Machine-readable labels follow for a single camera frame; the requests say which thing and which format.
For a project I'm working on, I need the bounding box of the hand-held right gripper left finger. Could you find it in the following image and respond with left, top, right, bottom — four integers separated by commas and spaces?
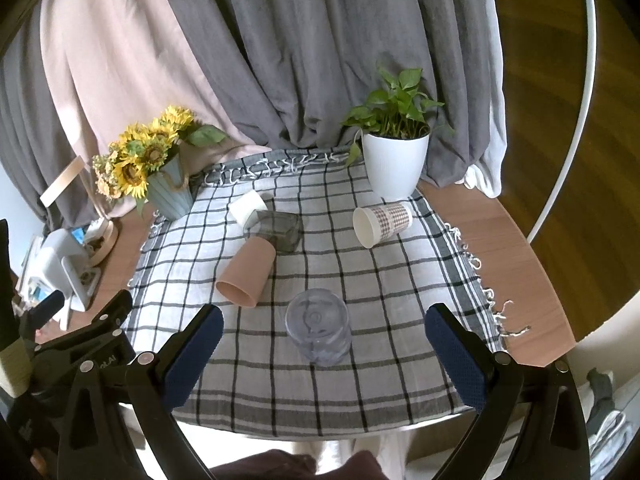
57, 303, 224, 480

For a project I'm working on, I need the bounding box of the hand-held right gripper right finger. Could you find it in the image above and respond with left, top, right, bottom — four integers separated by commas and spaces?
424, 303, 592, 480

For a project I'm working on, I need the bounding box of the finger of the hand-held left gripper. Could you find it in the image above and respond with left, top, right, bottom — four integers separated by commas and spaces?
31, 290, 137, 367
17, 290, 67, 335

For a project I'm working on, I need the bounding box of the pink cup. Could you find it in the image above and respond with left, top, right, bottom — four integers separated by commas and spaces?
215, 236, 277, 308

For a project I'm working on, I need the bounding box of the clear plastic cup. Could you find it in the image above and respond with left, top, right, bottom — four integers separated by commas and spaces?
285, 288, 352, 366

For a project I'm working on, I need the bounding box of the dark grey glass cup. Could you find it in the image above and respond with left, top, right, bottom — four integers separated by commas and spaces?
243, 210, 302, 254

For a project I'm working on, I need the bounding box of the checked paper cup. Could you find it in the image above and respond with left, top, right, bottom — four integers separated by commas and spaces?
352, 201, 414, 249

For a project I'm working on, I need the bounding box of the white cup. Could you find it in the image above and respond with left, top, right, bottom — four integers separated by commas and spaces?
228, 190, 275, 226

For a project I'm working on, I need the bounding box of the round wooden tray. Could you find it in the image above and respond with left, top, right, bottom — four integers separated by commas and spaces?
81, 217, 121, 268

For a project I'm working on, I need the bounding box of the checked tablecloth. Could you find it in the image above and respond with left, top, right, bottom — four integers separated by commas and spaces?
122, 145, 531, 433

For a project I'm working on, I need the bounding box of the beige wooden strip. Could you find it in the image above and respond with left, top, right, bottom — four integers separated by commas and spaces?
40, 156, 86, 207

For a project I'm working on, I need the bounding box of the blue ribbed vase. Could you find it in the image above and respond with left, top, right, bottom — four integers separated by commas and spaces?
147, 152, 197, 222

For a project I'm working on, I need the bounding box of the grey curtain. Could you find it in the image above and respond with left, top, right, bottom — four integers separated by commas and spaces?
0, 0, 103, 233
152, 0, 506, 188

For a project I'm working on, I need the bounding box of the grey and white cloth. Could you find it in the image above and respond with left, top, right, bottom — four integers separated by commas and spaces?
582, 367, 637, 461

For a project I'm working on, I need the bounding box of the sunflower bouquet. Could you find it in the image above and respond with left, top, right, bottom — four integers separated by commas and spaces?
92, 105, 229, 217

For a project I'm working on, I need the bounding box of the white curtain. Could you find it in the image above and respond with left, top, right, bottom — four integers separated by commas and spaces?
461, 10, 510, 199

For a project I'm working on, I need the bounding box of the white plant pot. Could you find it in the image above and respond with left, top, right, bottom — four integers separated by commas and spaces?
361, 130, 432, 200

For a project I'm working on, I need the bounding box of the pink curtain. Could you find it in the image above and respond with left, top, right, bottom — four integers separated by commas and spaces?
39, 0, 275, 177

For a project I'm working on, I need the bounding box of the green pothos plant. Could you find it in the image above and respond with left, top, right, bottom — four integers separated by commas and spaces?
340, 62, 457, 168

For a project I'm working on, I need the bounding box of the white hoop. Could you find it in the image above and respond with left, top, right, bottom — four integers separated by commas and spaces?
525, 0, 601, 246

